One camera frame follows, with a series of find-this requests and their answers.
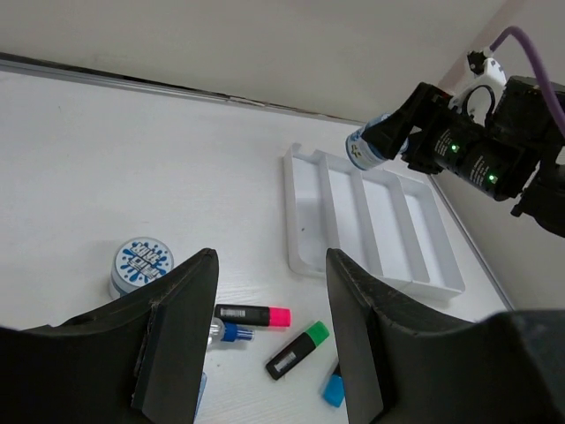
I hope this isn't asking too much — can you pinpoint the green cap black highlighter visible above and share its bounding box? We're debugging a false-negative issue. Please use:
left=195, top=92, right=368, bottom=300
left=266, top=321, right=329, bottom=381

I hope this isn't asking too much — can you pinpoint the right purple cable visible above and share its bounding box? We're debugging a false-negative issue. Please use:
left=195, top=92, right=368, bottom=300
left=492, top=25, right=565, bottom=138

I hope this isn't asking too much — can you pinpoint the blue cap black highlighter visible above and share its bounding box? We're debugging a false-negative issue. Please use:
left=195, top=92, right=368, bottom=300
left=322, top=363, right=345, bottom=408

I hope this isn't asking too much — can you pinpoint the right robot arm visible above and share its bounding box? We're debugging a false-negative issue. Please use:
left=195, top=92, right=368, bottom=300
left=362, top=76, right=564, bottom=236

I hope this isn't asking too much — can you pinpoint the pink cap black highlighter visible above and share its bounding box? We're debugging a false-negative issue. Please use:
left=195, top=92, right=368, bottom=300
left=214, top=304, right=292, bottom=328

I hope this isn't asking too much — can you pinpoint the white divided organizer tray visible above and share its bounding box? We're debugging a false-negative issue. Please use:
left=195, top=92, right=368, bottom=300
left=282, top=144, right=465, bottom=301

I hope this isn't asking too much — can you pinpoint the clear glue stick blue cap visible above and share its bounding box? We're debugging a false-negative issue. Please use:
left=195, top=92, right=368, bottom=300
left=207, top=317, right=255, bottom=349

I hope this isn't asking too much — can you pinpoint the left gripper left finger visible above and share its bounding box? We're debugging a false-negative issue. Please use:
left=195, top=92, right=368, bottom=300
left=1, top=248, right=219, bottom=423

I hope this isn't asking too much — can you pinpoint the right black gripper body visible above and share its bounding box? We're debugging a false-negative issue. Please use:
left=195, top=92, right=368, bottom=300
left=421, top=76, right=564, bottom=201

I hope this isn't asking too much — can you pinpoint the blue slime jar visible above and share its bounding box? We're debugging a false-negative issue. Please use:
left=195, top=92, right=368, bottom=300
left=345, top=113, right=390, bottom=171
left=109, top=237, right=174, bottom=299

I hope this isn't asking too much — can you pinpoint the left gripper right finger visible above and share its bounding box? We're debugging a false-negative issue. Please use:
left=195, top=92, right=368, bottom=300
left=326, top=249, right=564, bottom=423

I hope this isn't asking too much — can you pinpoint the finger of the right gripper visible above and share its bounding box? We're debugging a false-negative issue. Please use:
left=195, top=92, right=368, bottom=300
left=364, top=95, right=424, bottom=162
left=395, top=137, right=410, bottom=155

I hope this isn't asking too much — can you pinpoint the blue translucent eraser case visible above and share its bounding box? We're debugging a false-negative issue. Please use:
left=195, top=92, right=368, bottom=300
left=194, top=371, right=207, bottom=420

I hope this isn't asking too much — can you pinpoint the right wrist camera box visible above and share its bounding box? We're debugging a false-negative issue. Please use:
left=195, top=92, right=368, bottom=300
left=449, top=48, right=507, bottom=125

